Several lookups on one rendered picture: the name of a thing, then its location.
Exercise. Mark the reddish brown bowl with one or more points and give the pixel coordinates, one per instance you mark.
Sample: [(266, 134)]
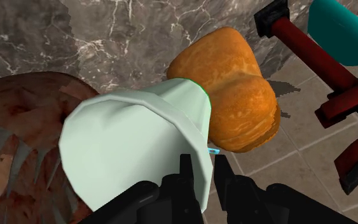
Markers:
[(20, 139)]

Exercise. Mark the brown bread loaf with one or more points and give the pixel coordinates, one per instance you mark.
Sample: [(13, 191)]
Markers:
[(237, 93)]

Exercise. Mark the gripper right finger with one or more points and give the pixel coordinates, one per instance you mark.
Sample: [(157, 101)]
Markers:
[(237, 192)]

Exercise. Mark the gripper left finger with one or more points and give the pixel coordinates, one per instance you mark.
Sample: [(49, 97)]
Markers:
[(178, 189)]

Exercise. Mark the red and teal chair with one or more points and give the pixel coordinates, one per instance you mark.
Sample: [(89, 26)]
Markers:
[(336, 77)]

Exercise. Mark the pale green cup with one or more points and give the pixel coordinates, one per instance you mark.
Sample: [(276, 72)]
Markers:
[(129, 145)]

